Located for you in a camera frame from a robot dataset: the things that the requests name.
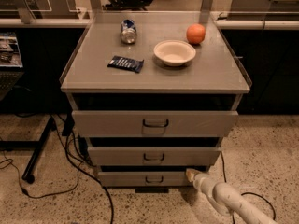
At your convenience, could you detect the dark blue snack bar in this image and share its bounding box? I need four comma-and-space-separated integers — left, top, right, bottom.
107, 56, 144, 73

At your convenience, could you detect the white bowl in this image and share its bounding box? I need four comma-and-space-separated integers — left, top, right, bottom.
153, 40, 196, 67

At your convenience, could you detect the grey top drawer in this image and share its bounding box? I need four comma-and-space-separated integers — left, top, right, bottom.
72, 111, 238, 137

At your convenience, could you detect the blue soda can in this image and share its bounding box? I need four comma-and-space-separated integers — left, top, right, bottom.
121, 19, 137, 44

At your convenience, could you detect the grey drawer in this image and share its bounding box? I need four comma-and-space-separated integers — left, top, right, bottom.
72, 111, 238, 137
88, 147, 220, 166
97, 172, 192, 187

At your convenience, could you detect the grey machine top right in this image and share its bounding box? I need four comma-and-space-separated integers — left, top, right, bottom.
228, 0, 299, 21

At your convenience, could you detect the orange fruit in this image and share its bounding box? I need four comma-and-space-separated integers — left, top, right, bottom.
186, 24, 206, 44

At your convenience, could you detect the magazine on left desk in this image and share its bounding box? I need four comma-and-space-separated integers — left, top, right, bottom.
0, 32, 23, 69

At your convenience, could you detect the grey bottom drawer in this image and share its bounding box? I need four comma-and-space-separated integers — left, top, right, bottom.
97, 172, 192, 187

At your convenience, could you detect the black cable floor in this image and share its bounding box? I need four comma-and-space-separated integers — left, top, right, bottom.
220, 149, 277, 224
0, 114, 115, 224

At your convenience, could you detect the black cable left floor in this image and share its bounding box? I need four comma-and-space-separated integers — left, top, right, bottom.
0, 114, 115, 224

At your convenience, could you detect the black cable right floor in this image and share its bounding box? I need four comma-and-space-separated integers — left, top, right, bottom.
220, 149, 277, 224

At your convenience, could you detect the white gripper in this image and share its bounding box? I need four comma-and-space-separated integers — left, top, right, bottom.
186, 168, 217, 197

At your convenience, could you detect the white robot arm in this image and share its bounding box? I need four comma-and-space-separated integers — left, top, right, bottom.
186, 168, 278, 224

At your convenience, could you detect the grey drawer cabinet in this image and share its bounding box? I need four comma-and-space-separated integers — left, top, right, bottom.
59, 10, 253, 194

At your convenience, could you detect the grey middle drawer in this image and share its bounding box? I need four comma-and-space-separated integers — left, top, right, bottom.
88, 147, 220, 166

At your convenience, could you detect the black stand leg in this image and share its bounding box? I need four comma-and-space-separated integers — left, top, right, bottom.
0, 118, 56, 184

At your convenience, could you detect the black keyboard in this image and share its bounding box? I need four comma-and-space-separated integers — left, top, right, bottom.
0, 71, 23, 100

